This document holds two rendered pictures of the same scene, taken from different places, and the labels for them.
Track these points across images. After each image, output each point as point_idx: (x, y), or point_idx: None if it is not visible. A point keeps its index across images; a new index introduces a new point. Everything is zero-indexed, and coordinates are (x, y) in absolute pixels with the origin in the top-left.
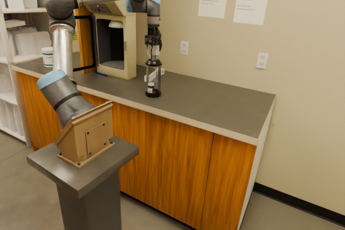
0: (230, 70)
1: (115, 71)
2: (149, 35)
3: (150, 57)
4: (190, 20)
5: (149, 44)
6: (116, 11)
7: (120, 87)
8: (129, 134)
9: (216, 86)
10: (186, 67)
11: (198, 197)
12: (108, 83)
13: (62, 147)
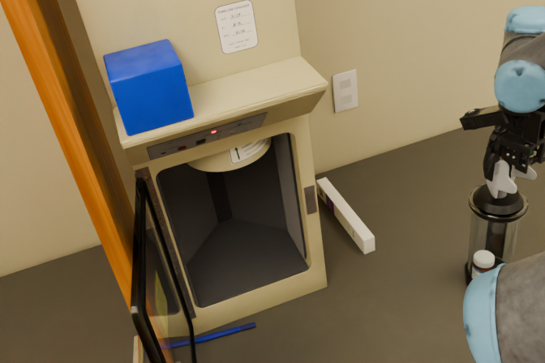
0: (472, 87)
1: (273, 292)
2: (539, 142)
3: (495, 195)
4: (352, 8)
5: (508, 164)
6: (295, 112)
7: (381, 326)
8: None
9: (483, 144)
10: (358, 136)
11: None
12: (332, 349)
13: None
